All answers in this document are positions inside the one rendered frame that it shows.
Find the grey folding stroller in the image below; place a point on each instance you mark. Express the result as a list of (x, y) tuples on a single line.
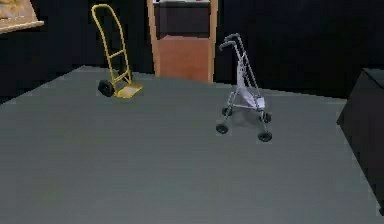
[(248, 96)]

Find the yellow hand truck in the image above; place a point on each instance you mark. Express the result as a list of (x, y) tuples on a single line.
[(116, 78)]

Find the dark cabinet beyond doorway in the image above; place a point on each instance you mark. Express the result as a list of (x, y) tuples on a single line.
[(181, 20)]

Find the black box cabinet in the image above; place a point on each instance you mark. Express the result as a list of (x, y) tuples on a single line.
[(365, 116)]

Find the pale wooden shelf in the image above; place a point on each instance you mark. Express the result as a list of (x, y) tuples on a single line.
[(16, 18)]

